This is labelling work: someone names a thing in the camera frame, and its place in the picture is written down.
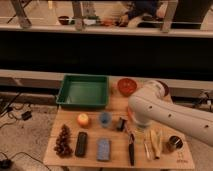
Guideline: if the blue sponge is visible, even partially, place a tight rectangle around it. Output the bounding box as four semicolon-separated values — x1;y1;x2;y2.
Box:
97;138;110;161

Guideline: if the metal can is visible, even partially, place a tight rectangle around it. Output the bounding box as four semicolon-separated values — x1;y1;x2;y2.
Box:
167;136;183;152

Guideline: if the purple bowl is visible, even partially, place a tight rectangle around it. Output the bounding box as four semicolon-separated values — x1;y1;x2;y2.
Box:
157;80;169;96

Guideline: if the small blue cup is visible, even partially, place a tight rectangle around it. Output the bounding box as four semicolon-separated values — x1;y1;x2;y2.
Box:
99;112;112;128

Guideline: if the green plastic tray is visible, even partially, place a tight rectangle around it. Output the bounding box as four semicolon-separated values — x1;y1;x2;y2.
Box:
56;75;109;109

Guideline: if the person in background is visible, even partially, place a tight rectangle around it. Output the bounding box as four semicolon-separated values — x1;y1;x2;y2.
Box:
118;0;165;27

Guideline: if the black remote control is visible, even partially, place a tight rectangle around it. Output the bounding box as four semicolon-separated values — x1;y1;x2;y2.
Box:
75;132;88;157

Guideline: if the yellow orange apple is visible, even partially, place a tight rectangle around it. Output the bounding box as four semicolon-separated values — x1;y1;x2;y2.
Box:
77;113;89;127

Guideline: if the bunch of dark grapes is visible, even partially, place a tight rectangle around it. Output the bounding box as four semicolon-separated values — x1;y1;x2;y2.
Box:
54;125;73;158

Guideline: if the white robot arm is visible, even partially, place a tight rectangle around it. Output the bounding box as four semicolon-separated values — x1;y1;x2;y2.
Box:
128;80;213;147

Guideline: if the red bowl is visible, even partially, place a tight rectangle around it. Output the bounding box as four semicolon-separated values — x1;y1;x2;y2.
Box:
117;78;137;96

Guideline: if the wooden board table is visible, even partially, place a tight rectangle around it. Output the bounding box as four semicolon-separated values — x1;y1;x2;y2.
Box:
43;79;195;171

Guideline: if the black power adapter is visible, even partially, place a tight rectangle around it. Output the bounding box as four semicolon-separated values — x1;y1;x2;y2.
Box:
21;111;32;121

